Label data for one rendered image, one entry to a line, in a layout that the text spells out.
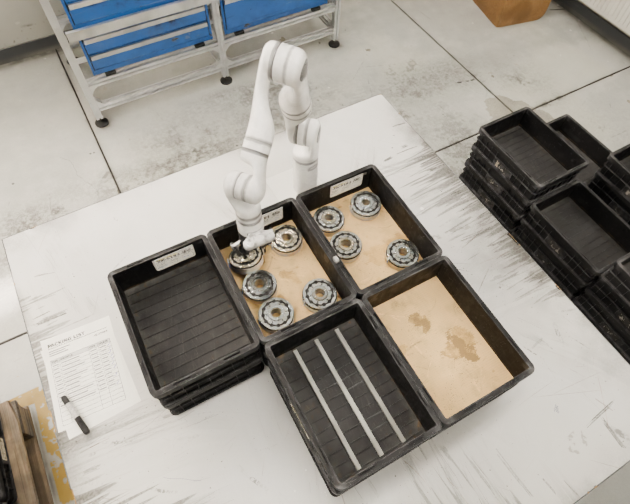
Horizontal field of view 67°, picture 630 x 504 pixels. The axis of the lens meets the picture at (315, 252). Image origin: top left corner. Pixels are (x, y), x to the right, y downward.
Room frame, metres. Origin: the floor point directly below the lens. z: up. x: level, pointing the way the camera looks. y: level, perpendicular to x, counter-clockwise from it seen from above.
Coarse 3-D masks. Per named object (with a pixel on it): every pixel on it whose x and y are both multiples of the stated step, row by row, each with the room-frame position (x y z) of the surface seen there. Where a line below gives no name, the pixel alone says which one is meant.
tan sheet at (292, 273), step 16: (288, 224) 0.89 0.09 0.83; (304, 240) 0.83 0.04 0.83; (224, 256) 0.76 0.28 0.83; (272, 256) 0.77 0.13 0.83; (288, 256) 0.77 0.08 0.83; (304, 256) 0.77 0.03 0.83; (272, 272) 0.71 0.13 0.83; (288, 272) 0.71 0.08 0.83; (304, 272) 0.71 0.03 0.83; (320, 272) 0.72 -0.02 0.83; (240, 288) 0.65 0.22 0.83; (288, 288) 0.66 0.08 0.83; (256, 304) 0.60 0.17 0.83; (256, 320) 0.55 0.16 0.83
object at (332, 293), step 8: (312, 280) 0.67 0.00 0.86; (320, 280) 0.67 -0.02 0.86; (304, 288) 0.64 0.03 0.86; (312, 288) 0.64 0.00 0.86; (328, 288) 0.65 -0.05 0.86; (304, 296) 0.62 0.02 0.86; (328, 296) 0.62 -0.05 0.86; (312, 304) 0.59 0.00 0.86; (320, 304) 0.59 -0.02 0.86; (328, 304) 0.59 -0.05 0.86
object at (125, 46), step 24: (72, 0) 2.21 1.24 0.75; (96, 0) 2.25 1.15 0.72; (120, 0) 2.33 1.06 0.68; (144, 0) 2.39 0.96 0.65; (168, 0) 2.45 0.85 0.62; (72, 24) 2.19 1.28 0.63; (144, 24) 2.36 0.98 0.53; (168, 24) 2.44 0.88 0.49; (192, 24) 2.51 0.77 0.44; (96, 48) 2.22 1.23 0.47; (120, 48) 2.27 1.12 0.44; (144, 48) 2.35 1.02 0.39; (168, 48) 2.42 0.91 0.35; (96, 72) 2.19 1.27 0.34
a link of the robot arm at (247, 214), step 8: (232, 176) 0.76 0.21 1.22; (224, 184) 0.75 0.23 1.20; (232, 184) 0.74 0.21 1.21; (232, 192) 0.73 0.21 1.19; (232, 200) 0.74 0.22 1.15; (240, 200) 0.75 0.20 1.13; (240, 208) 0.73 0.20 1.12; (248, 208) 0.73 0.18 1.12; (256, 208) 0.74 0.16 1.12; (240, 216) 0.72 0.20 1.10; (248, 216) 0.72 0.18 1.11; (256, 216) 0.73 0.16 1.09; (248, 224) 0.72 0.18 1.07
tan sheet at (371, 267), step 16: (384, 208) 0.98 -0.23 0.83; (352, 224) 0.90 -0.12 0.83; (368, 224) 0.91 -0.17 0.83; (384, 224) 0.91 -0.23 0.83; (368, 240) 0.84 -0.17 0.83; (384, 240) 0.85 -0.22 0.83; (368, 256) 0.78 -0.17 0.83; (384, 256) 0.79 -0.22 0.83; (352, 272) 0.72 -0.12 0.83; (368, 272) 0.72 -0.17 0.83; (384, 272) 0.73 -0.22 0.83
